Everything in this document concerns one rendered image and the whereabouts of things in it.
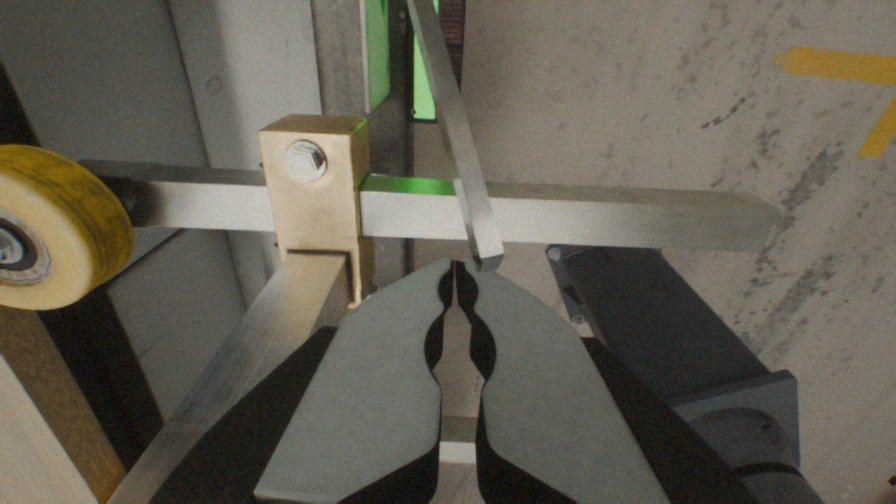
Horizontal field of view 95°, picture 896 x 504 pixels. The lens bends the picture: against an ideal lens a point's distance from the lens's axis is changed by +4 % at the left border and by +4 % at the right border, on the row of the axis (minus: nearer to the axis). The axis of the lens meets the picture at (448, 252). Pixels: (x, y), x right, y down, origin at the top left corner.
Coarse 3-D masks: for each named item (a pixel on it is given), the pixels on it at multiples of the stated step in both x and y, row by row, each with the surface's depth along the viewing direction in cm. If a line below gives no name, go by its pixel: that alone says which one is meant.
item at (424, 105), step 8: (416, 40) 33; (416, 48) 33; (416, 56) 34; (416, 64) 34; (416, 72) 34; (424, 72) 34; (416, 80) 35; (424, 80) 35; (416, 88) 35; (424, 88) 35; (416, 96) 35; (424, 96) 35; (416, 104) 36; (424, 104) 36; (432, 104) 36; (416, 112) 36; (424, 112) 36; (432, 112) 36
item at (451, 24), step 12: (444, 0) 32; (456, 0) 32; (444, 12) 32; (456, 12) 32; (444, 24) 33; (456, 24) 33; (444, 36) 33; (456, 36) 33; (456, 48) 33; (456, 60) 34; (456, 72) 34
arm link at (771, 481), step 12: (744, 480) 61; (756, 480) 61; (768, 480) 60; (780, 480) 60; (792, 480) 60; (804, 480) 61; (756, 492) 60; (768, 492) 59; (780, 492) 59; (792, 492) 58; (804, 492) 59
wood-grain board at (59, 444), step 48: (0, 336) 24; (48, 336) 26; (0, 384) 25; (48, 384) 27; (0, 432) 27; (48, 432) 27; (96, 432) 30; (0, 480) 29; (48, 480) 29; (96, 480) 31
